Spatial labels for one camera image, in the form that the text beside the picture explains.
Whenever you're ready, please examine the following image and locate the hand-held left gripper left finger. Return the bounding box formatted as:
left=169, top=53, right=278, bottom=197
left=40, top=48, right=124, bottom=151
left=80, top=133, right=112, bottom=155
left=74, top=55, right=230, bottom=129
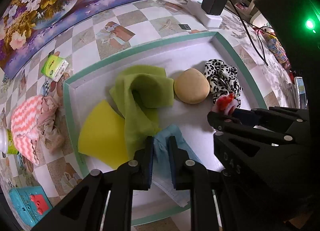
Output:
left=31, top=136, right=154, bottom=231

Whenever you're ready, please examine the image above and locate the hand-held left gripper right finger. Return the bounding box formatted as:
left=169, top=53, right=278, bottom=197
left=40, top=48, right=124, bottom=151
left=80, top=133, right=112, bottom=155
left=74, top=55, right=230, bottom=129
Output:
left=169, top=136, right=283, bottom=231

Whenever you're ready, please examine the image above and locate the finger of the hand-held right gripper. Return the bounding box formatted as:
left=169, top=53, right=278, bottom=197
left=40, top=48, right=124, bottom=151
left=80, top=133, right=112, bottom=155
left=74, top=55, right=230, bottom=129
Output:
left=234, top=106, right=311, bottom=130
left=207, top=111, right=304, bottom=179

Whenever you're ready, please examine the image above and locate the blue face mask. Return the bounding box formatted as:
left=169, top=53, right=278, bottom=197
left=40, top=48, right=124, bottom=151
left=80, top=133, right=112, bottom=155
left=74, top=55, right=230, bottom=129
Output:
left=153, top=124, right=203, bottom=208

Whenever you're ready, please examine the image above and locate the red white fuzzy pompom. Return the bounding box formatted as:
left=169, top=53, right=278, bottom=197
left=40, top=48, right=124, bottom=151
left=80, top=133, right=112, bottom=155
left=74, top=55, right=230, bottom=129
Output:
left=212, top=93, right=241, bottom=116

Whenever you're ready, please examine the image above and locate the teal white tray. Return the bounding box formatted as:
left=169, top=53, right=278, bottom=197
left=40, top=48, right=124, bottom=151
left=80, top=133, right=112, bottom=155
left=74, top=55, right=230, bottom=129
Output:
left=62, top=31, right=268, bottom=227

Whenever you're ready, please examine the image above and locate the yellow sponge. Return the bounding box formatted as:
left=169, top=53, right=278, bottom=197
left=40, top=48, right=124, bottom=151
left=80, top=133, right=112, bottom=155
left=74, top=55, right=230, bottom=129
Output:
left=77, top=99, right=129, bottom=169

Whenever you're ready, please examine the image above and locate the leopard print scrunchie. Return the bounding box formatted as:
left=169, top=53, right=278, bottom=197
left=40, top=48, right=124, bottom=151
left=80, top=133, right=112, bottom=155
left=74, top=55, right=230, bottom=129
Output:
left=203, top=59, right=244, bottom=109

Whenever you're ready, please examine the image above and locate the beige round puff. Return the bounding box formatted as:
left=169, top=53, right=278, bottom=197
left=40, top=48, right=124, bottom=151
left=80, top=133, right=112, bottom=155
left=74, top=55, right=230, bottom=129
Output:
left=174, top=68, right=211, bottom=104

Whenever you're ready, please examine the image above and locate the green cloth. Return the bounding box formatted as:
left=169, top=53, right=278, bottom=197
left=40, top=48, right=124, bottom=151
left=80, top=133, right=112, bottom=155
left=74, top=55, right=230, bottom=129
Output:
left=109, top=65, right=175, bottom=162

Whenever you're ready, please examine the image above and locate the smartphone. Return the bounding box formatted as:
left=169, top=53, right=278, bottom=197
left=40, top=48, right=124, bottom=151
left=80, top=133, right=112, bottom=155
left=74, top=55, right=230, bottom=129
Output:
left=294, top=77, right=307, bottom=108

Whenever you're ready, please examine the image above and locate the colourful printed tube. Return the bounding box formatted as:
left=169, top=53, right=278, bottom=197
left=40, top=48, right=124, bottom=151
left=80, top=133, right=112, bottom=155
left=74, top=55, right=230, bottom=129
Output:
left=265, top=34, right=288, bottom=63

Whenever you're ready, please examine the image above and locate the white power strip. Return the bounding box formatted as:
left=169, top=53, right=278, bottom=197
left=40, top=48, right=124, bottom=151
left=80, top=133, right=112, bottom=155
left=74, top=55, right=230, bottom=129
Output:
left=187, top=0, right=223, bottom=27

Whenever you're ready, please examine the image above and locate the black charger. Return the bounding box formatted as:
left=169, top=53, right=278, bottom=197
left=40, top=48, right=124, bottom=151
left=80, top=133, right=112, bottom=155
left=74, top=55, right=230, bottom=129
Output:
left=201, top=0, right=228, bottom=16

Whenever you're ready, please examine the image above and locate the beige stocking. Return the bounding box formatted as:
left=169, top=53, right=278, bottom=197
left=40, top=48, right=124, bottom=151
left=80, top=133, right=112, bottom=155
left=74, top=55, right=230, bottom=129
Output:
left=37, top=96, right=66, bottom=154

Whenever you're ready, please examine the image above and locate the teal toy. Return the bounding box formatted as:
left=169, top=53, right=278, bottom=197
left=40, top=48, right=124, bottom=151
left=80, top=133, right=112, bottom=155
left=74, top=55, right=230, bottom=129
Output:
left=9, top=185, right=53, bottom=228

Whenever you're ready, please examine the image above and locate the pink white striped cloth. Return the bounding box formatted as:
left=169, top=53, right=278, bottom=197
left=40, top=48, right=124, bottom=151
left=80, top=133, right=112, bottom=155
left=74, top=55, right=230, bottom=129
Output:
left=10, top=96, right=44, bottom=167

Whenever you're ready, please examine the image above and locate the green tissue pack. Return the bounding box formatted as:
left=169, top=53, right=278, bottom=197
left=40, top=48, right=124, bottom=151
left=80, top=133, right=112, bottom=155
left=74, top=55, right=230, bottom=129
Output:
left=41, top=55, right=69, bottom=83

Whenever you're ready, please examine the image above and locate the white bottle green label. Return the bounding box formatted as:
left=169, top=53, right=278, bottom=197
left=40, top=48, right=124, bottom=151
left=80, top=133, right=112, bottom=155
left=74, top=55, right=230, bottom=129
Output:
left=0, top=128, right=19, bottom=156

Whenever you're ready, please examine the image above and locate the flower painting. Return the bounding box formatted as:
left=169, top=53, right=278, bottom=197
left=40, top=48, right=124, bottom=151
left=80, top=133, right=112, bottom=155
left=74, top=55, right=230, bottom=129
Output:
left=0, top=0, right=148, bottom=81

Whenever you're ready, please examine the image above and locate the long black cable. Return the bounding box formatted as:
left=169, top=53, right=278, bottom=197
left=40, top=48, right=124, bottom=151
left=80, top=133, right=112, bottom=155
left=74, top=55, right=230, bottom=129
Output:
left=220, top=0, right=269, bottom=67

